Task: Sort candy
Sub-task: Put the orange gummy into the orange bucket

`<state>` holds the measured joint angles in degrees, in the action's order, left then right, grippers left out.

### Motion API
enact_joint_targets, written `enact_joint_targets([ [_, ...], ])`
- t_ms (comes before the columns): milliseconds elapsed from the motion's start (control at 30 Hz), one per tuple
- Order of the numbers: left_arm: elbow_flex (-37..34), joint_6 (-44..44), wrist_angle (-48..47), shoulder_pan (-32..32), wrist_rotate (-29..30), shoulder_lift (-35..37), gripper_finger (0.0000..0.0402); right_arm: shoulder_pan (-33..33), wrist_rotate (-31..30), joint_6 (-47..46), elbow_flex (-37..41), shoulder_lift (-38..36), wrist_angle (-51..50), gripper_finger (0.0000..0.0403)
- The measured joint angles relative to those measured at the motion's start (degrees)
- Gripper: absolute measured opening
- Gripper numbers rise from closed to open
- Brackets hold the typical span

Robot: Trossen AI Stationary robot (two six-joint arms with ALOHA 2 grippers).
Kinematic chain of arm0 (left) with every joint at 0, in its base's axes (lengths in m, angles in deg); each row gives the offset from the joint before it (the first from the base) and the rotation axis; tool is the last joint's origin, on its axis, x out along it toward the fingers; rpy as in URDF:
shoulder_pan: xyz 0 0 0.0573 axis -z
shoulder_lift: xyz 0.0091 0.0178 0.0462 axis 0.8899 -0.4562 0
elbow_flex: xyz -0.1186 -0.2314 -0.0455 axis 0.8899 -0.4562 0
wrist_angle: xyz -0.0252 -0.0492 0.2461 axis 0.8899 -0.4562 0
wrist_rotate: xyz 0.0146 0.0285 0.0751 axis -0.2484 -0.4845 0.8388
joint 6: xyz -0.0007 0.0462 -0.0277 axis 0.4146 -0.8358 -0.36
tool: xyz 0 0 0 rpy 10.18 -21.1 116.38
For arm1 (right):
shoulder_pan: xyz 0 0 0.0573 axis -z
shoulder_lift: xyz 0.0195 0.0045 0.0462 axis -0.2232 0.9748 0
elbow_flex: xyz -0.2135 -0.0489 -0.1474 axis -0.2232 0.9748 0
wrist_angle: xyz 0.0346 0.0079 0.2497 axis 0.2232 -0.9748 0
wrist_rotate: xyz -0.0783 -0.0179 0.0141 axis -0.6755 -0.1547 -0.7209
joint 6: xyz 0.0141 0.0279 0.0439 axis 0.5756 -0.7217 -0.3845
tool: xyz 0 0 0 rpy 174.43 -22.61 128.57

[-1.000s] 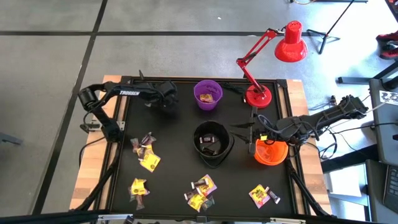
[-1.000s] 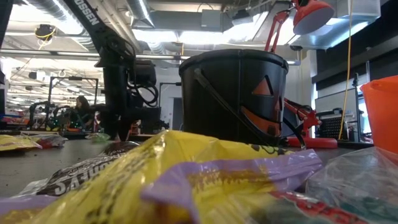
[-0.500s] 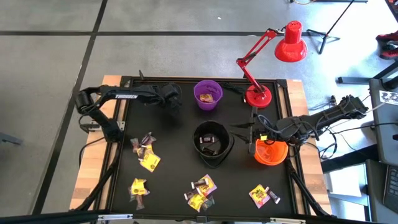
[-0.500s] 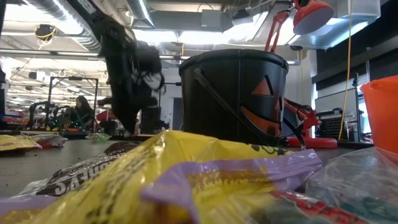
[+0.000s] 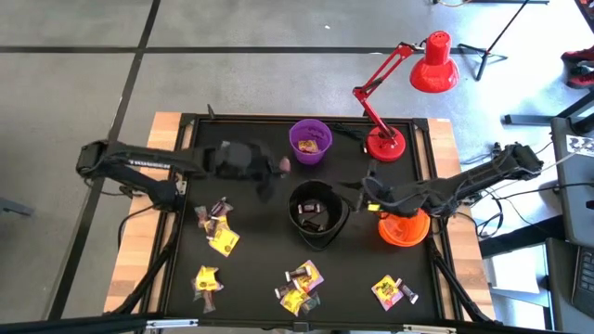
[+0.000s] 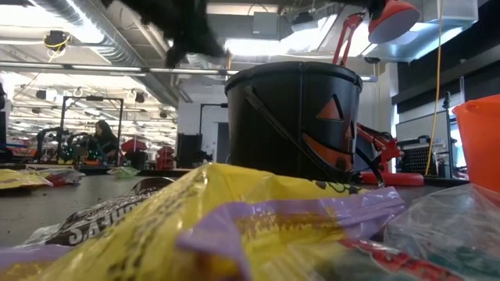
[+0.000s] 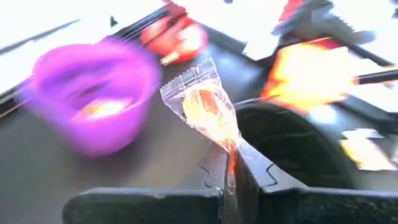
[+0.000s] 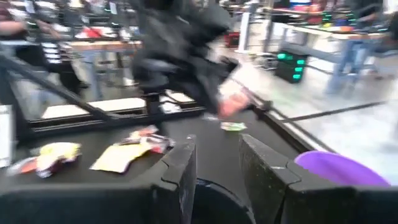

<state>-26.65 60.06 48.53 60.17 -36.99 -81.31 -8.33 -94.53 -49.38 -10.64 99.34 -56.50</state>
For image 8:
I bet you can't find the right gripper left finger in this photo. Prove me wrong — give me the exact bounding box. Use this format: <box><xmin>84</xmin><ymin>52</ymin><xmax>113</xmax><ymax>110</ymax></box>
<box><xmin>0</xmin><ymin>134</ymin><xmax>198</xmax><ymax>224</ymax></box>

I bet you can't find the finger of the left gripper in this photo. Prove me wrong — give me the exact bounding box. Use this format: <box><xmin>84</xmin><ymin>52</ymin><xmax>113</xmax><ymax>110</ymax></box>
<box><xmin>201</xmin><ymin>91</ymin><xmax>222</xmax><ymax>115</ymax></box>

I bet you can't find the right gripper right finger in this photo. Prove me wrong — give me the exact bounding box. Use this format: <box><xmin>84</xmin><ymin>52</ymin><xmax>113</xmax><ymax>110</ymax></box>
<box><xmin>239</xmin><ymin>134</ymin><xmax>398</xmax><ymax>224</ymax></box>

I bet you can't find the green white candy packet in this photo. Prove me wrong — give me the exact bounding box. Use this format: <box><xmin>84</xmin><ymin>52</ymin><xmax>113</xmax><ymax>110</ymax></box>
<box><xmin>220</xmin><ymin>121</ymin><xmax>248</xmax><ymax>132</ymax></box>

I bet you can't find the black jack-o-lantern bucket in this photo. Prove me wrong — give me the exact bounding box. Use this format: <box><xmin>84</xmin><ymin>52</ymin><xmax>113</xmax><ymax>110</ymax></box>
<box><xmin>190</xmin><ymin>177</ymin><xmax>257</xmax><ymax>224</ymax></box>

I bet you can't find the silver red candy wrapper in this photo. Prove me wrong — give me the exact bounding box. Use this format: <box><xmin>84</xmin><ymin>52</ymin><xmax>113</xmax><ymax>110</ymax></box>
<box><xmin>119</xmin><ymin>132</ymin><xmax>176</xmax><ymax>155</ymax></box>

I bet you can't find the clear red candy wrapper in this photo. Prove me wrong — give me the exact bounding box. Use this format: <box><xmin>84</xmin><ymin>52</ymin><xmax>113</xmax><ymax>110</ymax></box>
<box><xmin>5</xmin><ymin>156</ymin><xmax>40</xmax><ymax>177</ymax></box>

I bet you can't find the black table mat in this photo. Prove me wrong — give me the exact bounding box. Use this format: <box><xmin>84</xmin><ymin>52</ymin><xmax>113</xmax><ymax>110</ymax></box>
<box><xmin>0</xmin><ymin>108</ymin><xmax>315</xmax><ymax>224</ymax></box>

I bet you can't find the purple jack-o-lantern bucket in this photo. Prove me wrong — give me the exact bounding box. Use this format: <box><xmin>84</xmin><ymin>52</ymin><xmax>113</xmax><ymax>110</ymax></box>
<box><xmin>294</xmin><ymin>150</ymin><xmax>392</xmax><ymax>188</ymax></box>

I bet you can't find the black computer with green lights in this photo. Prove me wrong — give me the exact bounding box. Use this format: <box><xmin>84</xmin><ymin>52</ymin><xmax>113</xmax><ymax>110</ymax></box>
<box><xmin>274</xmin><ymin>50</ymin><xmax>309</xmax><ymax>85</ymax></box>

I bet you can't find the wooden workbench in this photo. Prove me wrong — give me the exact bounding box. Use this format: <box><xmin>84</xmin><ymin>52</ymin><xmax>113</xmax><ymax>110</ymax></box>
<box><xmin>40</xmin><ymin>39</ymin><xmax>144</xmax><ymax>102</ymax></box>

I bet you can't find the blue-legged workbench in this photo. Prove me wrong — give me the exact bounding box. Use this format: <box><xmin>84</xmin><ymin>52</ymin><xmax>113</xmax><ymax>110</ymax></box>
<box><xmin>264</xmin><ymin>23</ymin><xmax>398</xmax><ymax>96</ymax></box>

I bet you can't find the person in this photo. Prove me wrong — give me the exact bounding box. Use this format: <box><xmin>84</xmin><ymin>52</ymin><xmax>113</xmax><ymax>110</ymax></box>
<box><xmin>0</xmin><ymin>0</ymin><xmax>83</xmax><ymax>94</ymax></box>

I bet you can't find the black aluminium table frame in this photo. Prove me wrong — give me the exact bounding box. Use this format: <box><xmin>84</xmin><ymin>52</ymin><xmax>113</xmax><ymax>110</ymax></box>
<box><xmin>18</xmin><ymin>93</ymin><xmax>338</xmax><ymax>155</ymax></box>

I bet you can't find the black diagonal frame strut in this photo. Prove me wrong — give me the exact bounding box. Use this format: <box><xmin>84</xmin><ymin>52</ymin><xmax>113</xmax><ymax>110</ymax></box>
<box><xmin>0</xmin><ymin>52</ymin><xmax>125</xmax><ymax>123</ymax></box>

